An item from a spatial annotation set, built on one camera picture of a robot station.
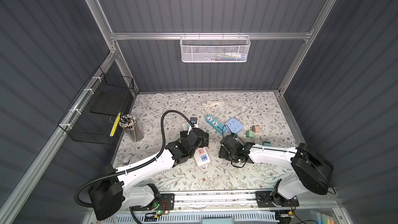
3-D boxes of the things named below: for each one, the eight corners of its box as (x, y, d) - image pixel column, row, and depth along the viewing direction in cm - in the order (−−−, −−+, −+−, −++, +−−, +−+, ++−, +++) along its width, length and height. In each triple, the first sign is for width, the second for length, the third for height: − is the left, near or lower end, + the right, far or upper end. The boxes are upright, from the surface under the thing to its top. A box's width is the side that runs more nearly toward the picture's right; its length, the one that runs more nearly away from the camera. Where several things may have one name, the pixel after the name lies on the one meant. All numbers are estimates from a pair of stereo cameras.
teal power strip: (221, 135, 98) (222, 132, 96) (203, 119, 106) (203, 116, 104) (226, 130, 100) (226, 128, 98) (208, 115, 108) (208, 113, 106)
